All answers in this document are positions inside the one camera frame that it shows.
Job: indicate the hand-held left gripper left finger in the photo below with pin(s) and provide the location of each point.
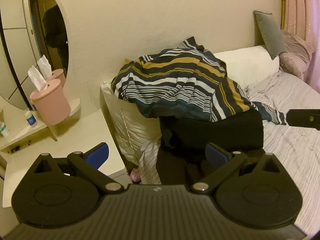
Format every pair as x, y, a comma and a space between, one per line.
98, 153

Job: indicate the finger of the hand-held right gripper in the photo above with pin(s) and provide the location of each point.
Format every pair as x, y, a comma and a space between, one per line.
303, 118

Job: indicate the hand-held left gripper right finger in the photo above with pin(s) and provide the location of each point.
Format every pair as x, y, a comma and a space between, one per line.
215, 155

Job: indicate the striped shirt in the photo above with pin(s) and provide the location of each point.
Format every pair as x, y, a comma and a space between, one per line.
180, 87

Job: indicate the white vanity table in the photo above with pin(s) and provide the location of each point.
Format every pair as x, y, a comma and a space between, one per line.
87, 135

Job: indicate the black garment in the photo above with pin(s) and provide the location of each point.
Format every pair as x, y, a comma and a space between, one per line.
212, 130

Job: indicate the striped white bed sheet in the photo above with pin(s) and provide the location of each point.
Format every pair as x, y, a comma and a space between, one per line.
287, 155

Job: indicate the pink slipper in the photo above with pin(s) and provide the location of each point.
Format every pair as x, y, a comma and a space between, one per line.
135, 175

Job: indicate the pink pillow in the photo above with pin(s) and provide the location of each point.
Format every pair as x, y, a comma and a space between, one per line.
296, 52

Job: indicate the pink tissue box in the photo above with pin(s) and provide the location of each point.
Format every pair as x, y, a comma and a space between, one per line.
50, 105

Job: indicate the small blue label bottle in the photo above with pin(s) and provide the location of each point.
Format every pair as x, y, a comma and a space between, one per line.
30, 120

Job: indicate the long white pillow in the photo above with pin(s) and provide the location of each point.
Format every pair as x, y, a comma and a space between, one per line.
250, 62

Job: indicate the grey cushion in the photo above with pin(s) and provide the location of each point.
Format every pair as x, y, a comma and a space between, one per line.
271, 35

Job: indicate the white tissue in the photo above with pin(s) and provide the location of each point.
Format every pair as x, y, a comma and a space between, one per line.
37, 78

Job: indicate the small green label bottle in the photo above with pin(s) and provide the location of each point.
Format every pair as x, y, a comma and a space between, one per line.
3, 130

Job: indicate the oval wall mirror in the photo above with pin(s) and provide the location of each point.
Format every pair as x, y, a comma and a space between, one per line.
20, 42

